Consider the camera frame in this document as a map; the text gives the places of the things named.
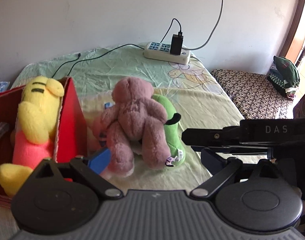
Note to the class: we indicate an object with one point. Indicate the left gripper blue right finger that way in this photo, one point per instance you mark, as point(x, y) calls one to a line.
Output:
point(212, 161)

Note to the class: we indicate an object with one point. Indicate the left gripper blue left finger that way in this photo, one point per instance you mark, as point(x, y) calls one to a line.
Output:
point(99, 161)

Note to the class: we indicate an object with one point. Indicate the red storage box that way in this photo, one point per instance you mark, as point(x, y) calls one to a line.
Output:
point(71, 135)

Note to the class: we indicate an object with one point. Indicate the green plush toy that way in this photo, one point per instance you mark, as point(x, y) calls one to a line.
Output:
point(171, 132)

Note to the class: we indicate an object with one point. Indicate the pink plush bear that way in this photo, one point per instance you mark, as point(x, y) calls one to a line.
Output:
point(134, 117)

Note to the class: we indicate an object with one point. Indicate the yellow tiger plush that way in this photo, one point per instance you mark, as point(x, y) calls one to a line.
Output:
point(35, 132)

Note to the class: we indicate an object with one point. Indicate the floral patterned bench cover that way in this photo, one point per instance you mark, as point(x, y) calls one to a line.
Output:
point(253, 94)

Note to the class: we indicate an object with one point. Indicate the green folded clothes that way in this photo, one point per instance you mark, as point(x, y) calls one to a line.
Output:
point(284, 76)

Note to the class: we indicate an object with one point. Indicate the green cartoon bed sheet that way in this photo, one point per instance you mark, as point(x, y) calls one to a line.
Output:
point(190, 89)

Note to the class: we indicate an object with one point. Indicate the white power strip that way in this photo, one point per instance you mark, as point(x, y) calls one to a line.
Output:
point(161, 52)

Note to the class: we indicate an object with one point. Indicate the black power adapter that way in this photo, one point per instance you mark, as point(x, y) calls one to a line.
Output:
point(176, 44)

